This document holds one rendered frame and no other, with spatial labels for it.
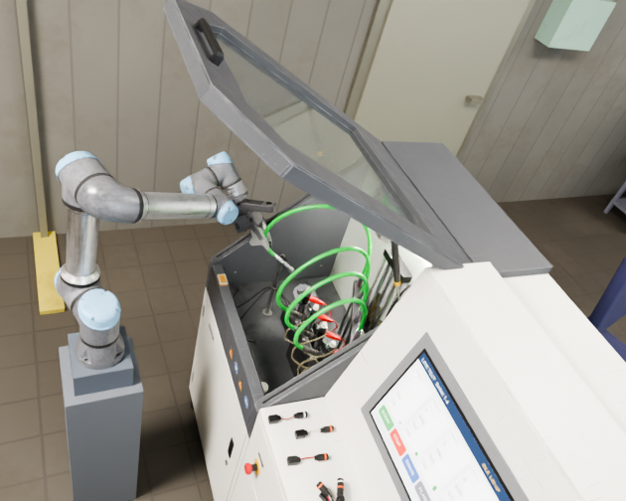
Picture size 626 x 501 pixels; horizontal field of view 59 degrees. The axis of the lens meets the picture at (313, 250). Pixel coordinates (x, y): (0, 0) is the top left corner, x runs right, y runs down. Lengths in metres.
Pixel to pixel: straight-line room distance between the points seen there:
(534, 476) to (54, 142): 2.80
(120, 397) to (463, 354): 1.13
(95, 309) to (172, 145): 1.82
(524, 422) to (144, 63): 2.53
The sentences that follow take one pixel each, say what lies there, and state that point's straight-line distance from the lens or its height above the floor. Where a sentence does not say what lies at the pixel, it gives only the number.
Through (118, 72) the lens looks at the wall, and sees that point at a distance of 3.15.
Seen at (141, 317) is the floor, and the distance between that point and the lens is 3.22.
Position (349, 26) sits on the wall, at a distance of 3.43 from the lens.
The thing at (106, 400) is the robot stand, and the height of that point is 0.79.
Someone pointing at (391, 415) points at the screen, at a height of 1.21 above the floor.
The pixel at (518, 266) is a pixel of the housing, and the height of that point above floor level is 1.50.
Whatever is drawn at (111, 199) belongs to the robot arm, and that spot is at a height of 1.52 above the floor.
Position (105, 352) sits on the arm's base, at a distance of 1.86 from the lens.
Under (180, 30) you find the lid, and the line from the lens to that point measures 1.35.
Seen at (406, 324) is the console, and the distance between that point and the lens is 1.53.
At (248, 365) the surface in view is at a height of 0.95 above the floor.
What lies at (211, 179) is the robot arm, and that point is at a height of 1.40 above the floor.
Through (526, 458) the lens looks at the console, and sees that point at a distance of 1.31.
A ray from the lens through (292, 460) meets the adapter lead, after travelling 1.67.
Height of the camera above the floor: 2.44
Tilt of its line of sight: 40 degrees down
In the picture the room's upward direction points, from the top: 18 degrees clockwise
